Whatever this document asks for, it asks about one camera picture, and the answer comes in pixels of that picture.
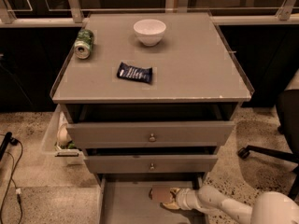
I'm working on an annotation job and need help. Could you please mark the grey drawer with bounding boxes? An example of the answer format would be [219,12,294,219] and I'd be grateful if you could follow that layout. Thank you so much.
[84,155,218,174]
[98,174,209,224]
[67,121,234,148]

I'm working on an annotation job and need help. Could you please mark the grey drawer cabinet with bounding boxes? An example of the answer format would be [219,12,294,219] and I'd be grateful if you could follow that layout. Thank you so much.
[50,11,255,224]

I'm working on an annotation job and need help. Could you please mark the grey middle drawer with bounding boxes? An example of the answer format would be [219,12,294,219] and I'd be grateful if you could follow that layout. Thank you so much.
[84,155,218,174]

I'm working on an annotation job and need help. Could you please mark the black floor cable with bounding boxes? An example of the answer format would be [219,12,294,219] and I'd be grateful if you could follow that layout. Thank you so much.
[0,132,24,224]

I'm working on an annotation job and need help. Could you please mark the grey bottom drawer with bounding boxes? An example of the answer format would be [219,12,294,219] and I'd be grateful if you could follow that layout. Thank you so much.
[98,174,209,224]

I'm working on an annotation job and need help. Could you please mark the clear plastic storage bin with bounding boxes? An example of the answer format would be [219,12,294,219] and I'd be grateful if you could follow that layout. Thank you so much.
[41,105,83,165]

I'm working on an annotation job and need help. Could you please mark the black office chair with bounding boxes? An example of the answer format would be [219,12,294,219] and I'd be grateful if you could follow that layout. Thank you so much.
[237,89,299,200]

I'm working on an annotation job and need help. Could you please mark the grey top drawer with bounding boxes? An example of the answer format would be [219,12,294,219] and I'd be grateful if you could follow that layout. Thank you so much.
[67,121,234,148]

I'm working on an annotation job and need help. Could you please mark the metal window railing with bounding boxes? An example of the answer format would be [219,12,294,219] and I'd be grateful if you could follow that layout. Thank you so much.
[0,0,299,27]

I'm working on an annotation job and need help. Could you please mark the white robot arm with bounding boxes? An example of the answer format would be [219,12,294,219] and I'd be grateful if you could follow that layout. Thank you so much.
[163,185,299,224]

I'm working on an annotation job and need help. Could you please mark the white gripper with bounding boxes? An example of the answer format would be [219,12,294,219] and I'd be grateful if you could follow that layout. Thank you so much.
[162,188,200,210]

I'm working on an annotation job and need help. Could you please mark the blue snack packet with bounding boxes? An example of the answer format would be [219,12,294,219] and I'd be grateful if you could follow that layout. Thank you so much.
[117,63,153,84]

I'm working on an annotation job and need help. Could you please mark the white ceramic bowl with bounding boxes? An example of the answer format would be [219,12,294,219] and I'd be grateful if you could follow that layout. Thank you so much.
[134,19,166,47]

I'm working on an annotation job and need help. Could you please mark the green soda can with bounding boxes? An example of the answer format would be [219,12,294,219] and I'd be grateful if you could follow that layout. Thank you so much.
[74,29,94,59]

